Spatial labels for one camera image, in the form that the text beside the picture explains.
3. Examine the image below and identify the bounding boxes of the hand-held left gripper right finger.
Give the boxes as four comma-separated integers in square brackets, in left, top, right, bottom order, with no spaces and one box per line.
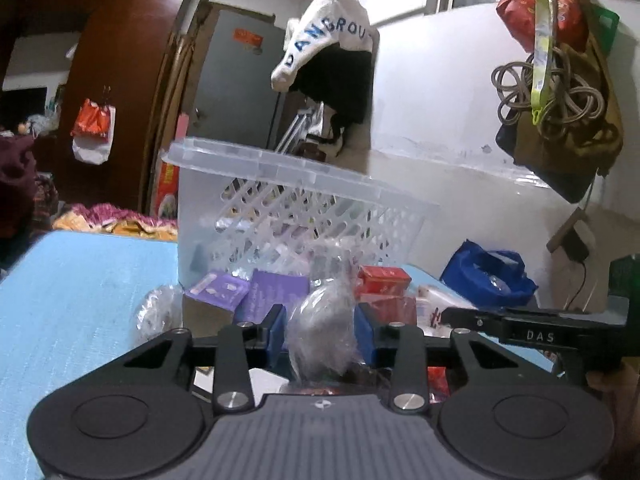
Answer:
[354,304,519,414]

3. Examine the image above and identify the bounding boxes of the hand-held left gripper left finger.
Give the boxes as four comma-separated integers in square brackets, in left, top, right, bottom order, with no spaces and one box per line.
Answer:
[122,304,288,415]

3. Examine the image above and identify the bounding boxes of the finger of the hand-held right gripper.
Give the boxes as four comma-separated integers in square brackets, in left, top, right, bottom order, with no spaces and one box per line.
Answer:
[440,306,506,344]

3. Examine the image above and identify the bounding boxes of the red box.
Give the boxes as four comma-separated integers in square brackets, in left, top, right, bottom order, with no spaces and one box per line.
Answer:
[357,294,419,327]
[357,265,412,299]

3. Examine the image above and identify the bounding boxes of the dark purple box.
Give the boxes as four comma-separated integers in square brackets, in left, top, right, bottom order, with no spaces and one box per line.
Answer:
[237,268,312,332]

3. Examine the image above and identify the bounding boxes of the clear plastic bag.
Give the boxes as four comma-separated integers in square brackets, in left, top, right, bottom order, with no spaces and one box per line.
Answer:
[284,259,362,382]

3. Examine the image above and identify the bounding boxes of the light purple box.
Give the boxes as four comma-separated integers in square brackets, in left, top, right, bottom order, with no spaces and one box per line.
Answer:
[185,269,251,311]

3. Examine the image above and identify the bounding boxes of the clear plastic slotted basket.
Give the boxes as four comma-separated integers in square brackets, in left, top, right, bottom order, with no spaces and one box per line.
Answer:
[161,136,442,291]

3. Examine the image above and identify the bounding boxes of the white plastic packet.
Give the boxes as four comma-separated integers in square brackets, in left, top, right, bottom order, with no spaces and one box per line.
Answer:
[416,284,477,332]

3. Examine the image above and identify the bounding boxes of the blue shopping bag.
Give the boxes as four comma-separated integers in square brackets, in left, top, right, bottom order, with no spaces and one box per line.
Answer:
[440,239,539,309]

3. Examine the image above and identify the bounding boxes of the clear plastic wrap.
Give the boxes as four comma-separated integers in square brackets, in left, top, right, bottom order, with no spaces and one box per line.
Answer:
[134,284,184,347]

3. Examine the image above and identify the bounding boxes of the dark hanging bag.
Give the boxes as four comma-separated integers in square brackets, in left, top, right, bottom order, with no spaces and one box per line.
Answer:
[495,119,599,205]

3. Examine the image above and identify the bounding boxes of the red printed sack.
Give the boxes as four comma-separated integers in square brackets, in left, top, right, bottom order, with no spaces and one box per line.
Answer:
[154,159,181,222]

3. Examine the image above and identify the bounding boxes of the yellow and pink blanket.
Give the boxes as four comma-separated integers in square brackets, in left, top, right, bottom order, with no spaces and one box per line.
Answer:
[52,203,179,242]

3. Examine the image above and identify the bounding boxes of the brown hanging bag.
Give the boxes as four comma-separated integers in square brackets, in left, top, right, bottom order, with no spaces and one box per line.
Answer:
[514,35,625,177]

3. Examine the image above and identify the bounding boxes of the folded metal rack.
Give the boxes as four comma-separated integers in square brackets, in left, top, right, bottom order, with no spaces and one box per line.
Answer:
[274,102,327,157]

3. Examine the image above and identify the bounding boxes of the grey metal cabinet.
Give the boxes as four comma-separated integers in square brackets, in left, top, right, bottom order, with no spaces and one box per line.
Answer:
[192,6,289,152]

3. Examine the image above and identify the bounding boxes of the wooden planks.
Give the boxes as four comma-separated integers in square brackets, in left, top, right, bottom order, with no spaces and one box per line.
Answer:
[142,0,212,213]

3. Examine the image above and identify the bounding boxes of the orange and white plastic bag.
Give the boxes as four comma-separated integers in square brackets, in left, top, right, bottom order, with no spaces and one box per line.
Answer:
[70,98,117,166]

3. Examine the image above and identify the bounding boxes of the white and black hooded jacket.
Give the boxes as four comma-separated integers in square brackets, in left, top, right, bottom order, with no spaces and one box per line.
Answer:
[271,0,377,157]

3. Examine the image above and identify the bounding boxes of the maroon clothes pile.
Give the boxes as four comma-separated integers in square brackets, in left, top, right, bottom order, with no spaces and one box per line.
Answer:
[0,131,39,239]

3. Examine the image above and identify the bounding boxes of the red hanging bag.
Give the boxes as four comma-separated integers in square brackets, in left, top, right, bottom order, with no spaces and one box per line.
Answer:
[496,0,589,54]

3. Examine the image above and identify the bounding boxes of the green hanging bag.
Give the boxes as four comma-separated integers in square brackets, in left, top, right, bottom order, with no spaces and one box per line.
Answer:
[586,2,621,57]

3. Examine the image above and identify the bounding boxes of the black television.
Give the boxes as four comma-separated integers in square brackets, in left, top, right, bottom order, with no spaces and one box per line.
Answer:
[0,86,49,132]

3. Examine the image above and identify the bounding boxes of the brown wooden wardrobe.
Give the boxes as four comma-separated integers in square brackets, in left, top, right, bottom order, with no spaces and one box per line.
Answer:
[0,0,202,213]

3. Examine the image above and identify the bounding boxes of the wooden wall bracket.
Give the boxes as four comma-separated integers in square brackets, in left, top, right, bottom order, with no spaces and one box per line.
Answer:
[546,207,591,254]

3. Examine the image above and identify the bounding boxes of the coiled grey cable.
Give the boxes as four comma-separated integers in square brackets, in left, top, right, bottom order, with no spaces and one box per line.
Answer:
[491,45,607,137]

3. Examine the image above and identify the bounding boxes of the yellow-green strap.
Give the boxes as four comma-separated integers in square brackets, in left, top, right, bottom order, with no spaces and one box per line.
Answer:
[531,0,557,129]

